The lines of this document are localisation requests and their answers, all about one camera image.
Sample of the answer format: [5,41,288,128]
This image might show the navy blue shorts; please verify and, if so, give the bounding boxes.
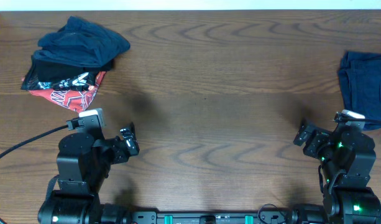
[337,51,381,121]

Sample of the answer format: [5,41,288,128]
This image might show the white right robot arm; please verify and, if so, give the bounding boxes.
[288,119,381,224]

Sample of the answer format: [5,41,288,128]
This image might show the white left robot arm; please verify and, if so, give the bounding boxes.
[37,124,140,224]

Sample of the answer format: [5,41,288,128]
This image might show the red printed folded shirt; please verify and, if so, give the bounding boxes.
[21,72,106,113]

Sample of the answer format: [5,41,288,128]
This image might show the black printed folded shirt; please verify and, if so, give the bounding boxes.
[21,57,114,91]

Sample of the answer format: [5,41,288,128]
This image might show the dark blue folded garment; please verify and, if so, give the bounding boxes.
[34,16,131,67]

